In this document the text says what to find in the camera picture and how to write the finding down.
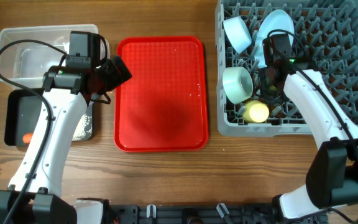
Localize light green bowl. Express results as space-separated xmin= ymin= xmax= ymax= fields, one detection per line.
xmin=223 ymin=67 xmax=254 ymax=104

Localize yellow plastic cup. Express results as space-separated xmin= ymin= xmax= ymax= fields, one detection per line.
xmin=242 ymin=100 xmax=270 ymax=123

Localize light blue plate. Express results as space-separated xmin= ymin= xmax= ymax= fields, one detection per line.
xmin=254 ymin=9 xmax=294 ymax=68

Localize light blue bowl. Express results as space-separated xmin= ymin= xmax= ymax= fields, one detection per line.
xmin=223 ymin=16 xmax=252 ymax=54

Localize white rice grains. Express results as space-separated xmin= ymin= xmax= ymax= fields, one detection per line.
xmin=72 ymin=114 xmax=93 ymax=141

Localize orange carrot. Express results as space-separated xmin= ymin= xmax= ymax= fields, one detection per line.
xmin=22 ymin=133 xmax=33 ymax=144

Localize white plastic spoon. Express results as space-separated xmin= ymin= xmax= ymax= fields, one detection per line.
xmin=268 ymin=85 xmax=278 ymax=92

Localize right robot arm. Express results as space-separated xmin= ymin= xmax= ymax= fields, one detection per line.
xmin=273 ymin=65 xmax=358 ymax=223

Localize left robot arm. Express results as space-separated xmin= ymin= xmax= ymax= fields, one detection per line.
xmin=0 ymin=56 xmax=132 ymax=223

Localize grey dishwasher rack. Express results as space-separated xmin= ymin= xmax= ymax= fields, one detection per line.
xmin=214 ymin=0 xmax=358 ymax=125

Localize red serving tray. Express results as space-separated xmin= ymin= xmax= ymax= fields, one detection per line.
xmin=114 ymin=36 xmax=209 ymax=152

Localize clear plastic bin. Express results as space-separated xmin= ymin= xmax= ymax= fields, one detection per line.
xmin=0 ymin=24 xmax=98 ymax=88

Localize black plastic tray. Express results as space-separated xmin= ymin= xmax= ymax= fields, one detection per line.
xmin=4 ymin=90 xmax=93 ymax=147

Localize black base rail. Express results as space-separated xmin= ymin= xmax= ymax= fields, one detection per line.
xmin=104 ymin=203 xmax=323 ymax=224

